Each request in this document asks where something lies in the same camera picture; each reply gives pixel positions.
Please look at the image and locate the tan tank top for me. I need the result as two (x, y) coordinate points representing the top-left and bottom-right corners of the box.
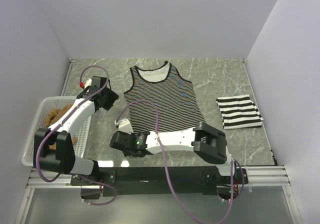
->
(44, 103), (78, 150)

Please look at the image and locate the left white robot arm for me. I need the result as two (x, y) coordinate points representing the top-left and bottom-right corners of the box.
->
(33, 76), (119, 185)

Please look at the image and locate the white plastic basket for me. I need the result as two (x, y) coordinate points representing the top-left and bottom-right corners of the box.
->
(21, 96), (91, 167)

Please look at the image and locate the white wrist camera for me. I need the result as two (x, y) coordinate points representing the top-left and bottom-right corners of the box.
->
(79, 78), (92, 89)
(114, 118), (133, 134)

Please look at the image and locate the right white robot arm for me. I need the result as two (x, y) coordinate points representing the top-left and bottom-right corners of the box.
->
(109, 122), (237, 184)

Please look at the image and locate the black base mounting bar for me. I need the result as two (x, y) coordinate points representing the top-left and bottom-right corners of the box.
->
(70, 166), (249, 200)

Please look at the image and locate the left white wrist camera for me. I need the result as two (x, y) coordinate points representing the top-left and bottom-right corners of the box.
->
(79, 78), (92, 89)

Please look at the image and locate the wide-striped black white tank top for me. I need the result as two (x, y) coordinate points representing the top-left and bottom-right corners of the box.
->
(216, 94), (264, 130)

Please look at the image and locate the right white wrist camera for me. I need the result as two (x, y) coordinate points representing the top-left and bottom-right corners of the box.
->
(114, 118), (133, 134)

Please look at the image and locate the thin-striped black white tank top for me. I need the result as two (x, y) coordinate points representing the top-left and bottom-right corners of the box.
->
(124, 61), (205, 133)

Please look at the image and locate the aluminium frame rail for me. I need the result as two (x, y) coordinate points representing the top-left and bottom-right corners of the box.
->
(26, 166), (291, 189)

